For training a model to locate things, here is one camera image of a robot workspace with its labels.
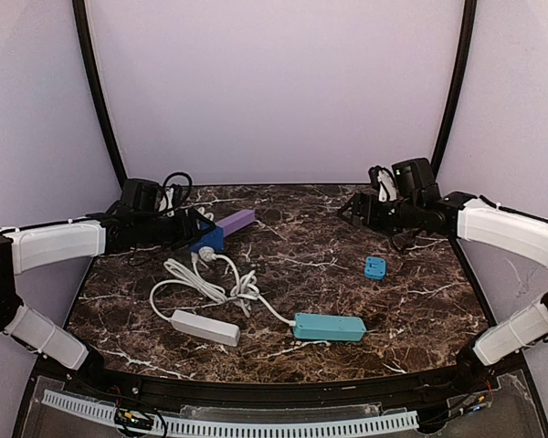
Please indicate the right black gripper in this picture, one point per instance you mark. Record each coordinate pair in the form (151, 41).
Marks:
(367, 210)

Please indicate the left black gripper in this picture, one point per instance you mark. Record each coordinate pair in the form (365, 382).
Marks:
(183, 225)

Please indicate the dark blue cube socket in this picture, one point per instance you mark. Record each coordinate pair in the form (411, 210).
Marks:
(214, 239)

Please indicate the light blue plug adapter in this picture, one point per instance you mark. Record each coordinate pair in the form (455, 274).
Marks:
(375, 268)

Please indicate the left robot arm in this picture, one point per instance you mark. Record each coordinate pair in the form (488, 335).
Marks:
(26, 248)

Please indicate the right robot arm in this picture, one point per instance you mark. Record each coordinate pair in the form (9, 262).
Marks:
(474, 219)

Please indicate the purple power strip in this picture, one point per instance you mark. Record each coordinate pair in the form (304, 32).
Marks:
(236, 222)

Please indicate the white power strip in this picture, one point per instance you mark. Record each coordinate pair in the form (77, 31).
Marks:
(205, 328)

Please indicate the teal power strip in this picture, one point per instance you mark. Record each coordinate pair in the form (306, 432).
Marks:
(328, 327)

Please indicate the left circuit board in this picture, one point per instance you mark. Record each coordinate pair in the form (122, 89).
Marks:
(133, 419)

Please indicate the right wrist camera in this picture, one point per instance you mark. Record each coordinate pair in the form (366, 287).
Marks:
(415, 176)

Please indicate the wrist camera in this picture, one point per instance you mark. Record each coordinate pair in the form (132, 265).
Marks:
(140, 195)
(415, 176)

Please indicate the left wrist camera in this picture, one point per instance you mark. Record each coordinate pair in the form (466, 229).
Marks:
(140, 195)

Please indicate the black front rail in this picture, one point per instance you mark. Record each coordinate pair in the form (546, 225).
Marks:
(418, 389)

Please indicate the white slotted cable duct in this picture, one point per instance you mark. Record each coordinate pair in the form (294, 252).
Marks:
(213, 422)

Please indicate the right black frame post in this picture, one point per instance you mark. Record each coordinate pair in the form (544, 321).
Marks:
(456, 83)

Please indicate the black frame post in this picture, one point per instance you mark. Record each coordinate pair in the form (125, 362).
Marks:
(90, 64)
(456, 83)

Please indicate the left black frame post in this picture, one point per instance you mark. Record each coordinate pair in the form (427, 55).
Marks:
(90, 64)

